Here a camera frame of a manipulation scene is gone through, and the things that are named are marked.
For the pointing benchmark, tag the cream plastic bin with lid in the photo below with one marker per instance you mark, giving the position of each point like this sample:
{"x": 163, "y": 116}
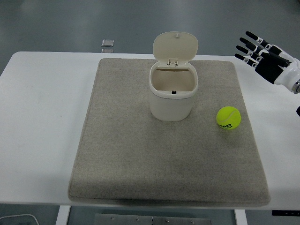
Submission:
{"x": 171, "y": 105}

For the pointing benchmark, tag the small silver floor plate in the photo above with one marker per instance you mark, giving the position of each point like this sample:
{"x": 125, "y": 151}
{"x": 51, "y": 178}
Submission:
{"x": 107, "y": 42}
{"x": 107, "y": 50}

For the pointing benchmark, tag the white table leg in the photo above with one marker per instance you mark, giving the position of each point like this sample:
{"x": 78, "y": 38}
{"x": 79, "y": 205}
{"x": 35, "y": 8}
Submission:
{"x": 62, "y": 216}
{"x": 240, "y": 218}

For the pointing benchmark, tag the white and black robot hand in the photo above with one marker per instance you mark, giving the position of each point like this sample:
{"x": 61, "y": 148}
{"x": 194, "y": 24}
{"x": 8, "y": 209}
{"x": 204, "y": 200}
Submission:
{"x": 287, "y": 70}

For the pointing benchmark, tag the beige fabric mat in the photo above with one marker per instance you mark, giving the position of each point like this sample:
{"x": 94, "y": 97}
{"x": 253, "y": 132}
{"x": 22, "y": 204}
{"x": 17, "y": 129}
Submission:
{"x": 140, "y": 152}

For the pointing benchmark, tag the yellow-green tennis ball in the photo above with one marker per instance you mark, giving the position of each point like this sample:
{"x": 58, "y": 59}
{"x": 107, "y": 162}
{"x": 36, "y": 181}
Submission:
{"x": 228, "y": 117}

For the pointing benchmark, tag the black table control panel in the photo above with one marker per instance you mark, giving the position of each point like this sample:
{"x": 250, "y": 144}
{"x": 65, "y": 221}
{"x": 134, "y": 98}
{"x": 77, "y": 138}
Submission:
{"x": 286, "y": 213}

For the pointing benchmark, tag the grey metal plate with screws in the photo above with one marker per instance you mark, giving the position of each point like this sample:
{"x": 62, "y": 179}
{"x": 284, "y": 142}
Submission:
{"x": 152, "y": 220}

